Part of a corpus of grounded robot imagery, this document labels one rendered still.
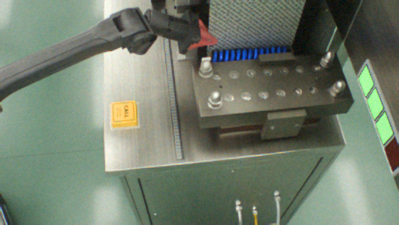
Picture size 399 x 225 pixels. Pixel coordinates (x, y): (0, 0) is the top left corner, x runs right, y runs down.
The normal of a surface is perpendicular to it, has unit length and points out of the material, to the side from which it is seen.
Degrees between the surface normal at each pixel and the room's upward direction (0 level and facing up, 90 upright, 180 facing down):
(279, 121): 90
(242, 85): 0
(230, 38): 90
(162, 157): 0
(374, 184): 0
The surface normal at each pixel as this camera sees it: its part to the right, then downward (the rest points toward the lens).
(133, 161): 0.03, -0.51
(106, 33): 0.17, -0.33
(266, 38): 0.13, 0.85
